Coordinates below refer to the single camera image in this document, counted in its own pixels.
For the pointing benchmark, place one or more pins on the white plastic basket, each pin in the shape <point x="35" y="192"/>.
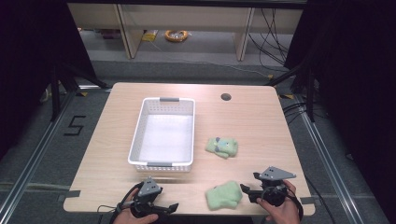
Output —
<point x="165" y="137"/>

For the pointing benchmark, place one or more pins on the beige wooden shelf unit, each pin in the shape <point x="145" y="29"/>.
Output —
<point x="186" y="18"/>

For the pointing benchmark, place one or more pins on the grey tape piece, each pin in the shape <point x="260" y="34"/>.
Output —
<point x="307" y="200"/>
<point x="72" y="193"/>

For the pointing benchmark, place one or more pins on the yellow black floor tape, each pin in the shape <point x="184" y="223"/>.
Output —
<point x="82" y="93"/>
<point x="286" y="96"/>

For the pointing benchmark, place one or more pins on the yellow packet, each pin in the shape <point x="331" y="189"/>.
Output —
<point x="150" y="36"/>

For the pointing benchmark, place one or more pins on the green plush toy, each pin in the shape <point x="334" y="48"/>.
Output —
<point x="221" y="147"/>

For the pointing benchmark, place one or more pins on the plain green glove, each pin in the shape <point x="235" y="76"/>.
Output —
<point x="223" y="195"/>

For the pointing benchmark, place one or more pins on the black metal stand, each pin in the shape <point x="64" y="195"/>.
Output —
<point x="55" y="93"/>
<point x="309" y="93"/>

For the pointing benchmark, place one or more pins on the person's right hand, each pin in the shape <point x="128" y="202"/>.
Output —
<point x="285" y="213"/>

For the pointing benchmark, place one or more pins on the aluminium floor rail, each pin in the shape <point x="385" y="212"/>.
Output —
<point x="330" y="161"/>
<point x="34" y="155"/>

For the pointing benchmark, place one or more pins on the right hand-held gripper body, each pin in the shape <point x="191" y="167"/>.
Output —
<point x="275" y="174"/>

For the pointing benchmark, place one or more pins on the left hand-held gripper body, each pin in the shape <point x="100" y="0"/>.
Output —
<point x="149" y="188"/>

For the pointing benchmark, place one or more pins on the black tape floor mark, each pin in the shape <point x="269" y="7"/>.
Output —
<point x="75" y="125"/>

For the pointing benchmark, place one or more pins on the dark round table grommet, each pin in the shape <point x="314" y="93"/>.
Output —
<point x="226" y="96"/>

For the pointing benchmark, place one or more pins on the person's left hand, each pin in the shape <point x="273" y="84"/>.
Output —
<point x="134" y="220"/>

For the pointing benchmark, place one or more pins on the black curtain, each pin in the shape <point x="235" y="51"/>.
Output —
<point x="358" y="77"/>
<point x="28" y="62"/>

